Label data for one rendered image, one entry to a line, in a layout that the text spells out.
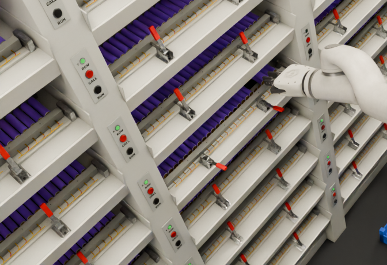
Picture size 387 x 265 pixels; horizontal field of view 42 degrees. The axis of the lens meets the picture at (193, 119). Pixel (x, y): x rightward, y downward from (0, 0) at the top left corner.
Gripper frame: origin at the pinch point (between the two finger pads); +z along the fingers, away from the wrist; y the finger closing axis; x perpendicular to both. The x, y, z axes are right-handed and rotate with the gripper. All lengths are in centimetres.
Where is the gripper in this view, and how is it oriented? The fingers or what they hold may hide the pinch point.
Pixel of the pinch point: (271, 78)
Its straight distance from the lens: 156.8
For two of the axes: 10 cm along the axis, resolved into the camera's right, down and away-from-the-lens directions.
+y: -6.7, 6.2, -4.1
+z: -6.1, -1.5, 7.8
